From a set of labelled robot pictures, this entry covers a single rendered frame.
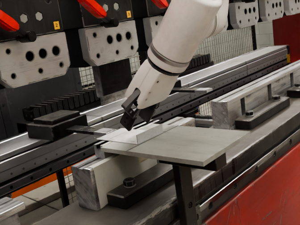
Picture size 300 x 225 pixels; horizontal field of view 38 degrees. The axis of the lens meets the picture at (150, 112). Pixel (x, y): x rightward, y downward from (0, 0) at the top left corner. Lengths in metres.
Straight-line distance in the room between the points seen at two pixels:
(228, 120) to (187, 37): 0.59
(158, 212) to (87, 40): 0.37
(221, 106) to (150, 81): 0.54
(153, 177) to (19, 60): 0.41
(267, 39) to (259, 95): 7.77
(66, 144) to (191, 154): 0.48
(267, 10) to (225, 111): 0.40
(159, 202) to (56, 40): 0.39
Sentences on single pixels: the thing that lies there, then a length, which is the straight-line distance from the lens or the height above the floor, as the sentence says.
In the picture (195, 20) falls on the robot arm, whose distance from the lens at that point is 0.78.
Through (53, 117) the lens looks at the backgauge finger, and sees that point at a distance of 1.16.
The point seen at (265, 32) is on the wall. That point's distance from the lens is 9.29.
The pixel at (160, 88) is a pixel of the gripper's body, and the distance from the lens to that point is 0.87.
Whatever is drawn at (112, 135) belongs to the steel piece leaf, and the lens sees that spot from 1.02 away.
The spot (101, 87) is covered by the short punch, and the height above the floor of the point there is 1.12.
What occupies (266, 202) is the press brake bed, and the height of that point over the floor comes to 0.68.
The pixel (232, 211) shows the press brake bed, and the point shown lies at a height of 0.74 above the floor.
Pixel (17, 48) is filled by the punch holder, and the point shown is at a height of 1.24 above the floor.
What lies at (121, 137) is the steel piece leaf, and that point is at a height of 1.00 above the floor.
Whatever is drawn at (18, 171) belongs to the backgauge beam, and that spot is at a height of 0.93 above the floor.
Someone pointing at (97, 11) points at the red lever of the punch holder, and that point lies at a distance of 0.86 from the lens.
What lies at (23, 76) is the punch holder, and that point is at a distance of 0.79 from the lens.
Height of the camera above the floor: 1.27
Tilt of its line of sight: 13 degrees down
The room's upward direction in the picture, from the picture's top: 8 degrees counter-clockwise
